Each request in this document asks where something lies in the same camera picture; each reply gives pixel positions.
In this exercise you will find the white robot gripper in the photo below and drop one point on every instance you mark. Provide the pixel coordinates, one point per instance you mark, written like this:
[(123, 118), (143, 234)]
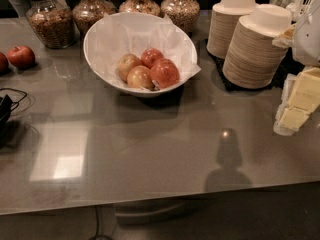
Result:
[(309, 41)]

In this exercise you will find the large red front apple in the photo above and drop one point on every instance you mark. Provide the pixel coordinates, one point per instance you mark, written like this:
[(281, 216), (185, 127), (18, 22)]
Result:
[(164, 74)]

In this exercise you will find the red back apple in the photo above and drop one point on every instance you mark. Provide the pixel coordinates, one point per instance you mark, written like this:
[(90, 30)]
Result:
[(150, 56)]

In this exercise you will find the yellow-red front apple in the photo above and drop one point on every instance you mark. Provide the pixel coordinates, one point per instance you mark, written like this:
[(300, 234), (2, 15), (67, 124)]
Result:
[(139, 77)]

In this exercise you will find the yellowish left apple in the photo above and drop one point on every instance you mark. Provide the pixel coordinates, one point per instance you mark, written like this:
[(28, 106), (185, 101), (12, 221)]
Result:
[(126, 63)]

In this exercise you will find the white paper bowl liner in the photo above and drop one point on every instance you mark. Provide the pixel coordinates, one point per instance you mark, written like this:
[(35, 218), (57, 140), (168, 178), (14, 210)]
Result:
[(133, 34)]

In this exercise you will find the white ceramic bowl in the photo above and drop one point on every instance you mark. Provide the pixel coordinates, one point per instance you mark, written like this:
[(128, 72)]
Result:
[(100, 40)]

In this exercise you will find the red apple on table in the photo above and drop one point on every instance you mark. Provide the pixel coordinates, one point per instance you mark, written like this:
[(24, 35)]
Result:
[(22, 57)]

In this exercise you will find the red apple at edge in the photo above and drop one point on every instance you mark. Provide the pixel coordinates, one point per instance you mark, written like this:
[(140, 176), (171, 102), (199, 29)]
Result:
[(4, 64)]

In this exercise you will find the black mat under stacks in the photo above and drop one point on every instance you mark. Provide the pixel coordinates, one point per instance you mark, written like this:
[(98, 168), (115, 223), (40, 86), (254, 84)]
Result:
[(283, 74)]

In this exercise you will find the back stack paper bowls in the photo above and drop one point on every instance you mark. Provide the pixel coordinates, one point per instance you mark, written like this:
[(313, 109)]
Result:
[(224, 18)]

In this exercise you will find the glass cereal jar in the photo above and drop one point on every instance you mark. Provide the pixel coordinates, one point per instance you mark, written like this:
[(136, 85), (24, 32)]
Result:
[(88, 12), (183, 13), (140, 6), (52, 22)]

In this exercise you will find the leftmost glass cereal jar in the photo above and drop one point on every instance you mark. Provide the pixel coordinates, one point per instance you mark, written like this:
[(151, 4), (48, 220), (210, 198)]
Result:
[(52, 22)]

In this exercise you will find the black device with cable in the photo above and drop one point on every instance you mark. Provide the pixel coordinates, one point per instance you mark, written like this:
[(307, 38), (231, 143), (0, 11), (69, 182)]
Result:
[(12, 102)]

